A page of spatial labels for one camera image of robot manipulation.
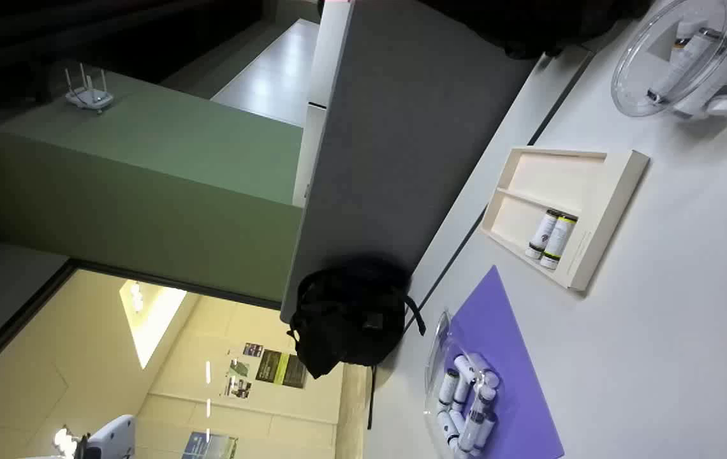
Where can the small wall poster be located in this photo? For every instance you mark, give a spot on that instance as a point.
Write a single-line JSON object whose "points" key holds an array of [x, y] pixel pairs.
{"points": [[251, 351]]}

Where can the white wifi router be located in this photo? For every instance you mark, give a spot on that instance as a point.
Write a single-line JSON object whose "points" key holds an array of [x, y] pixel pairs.
{"points": [[87, 96]]}

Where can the white desk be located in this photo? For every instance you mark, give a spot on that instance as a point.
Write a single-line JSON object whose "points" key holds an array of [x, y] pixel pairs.
{"points": [[274, 78]]}

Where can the dark yellow wall poster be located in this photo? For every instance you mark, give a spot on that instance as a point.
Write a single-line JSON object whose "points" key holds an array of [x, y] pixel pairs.
{"points": [[269, 365]]}

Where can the white tube black cap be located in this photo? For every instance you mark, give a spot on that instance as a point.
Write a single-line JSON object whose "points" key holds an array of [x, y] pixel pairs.
{"points": [[682, 68]]}

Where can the brown wall poster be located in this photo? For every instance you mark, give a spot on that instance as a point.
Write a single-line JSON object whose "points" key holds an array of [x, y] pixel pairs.
{"points": [[295, 370]]}

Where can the purple mat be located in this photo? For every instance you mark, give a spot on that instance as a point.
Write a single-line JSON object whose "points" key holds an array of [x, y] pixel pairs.
{"points": [[512, 374]]}

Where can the grey partition panel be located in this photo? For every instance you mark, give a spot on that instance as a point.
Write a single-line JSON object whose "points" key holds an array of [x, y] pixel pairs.
{"points": [[397, 128]]}

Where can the light wooden tray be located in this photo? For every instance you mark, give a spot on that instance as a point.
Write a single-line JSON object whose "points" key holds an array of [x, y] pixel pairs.
{"points": [[608, 212]]}

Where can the clear plastic container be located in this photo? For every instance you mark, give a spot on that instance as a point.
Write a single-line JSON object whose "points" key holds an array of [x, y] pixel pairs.
{"points": [[431, 374]]}

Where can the black backpack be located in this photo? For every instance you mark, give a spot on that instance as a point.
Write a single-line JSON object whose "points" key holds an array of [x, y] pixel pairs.
{"points": [[350, 314]]}

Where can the pink white wall poster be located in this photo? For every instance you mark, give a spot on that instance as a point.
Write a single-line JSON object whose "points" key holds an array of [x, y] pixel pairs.
{"points": [[239, 380]]}

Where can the green cabinet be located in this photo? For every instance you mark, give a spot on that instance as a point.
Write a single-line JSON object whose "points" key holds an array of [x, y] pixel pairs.
{"points": [[148, 170]]}

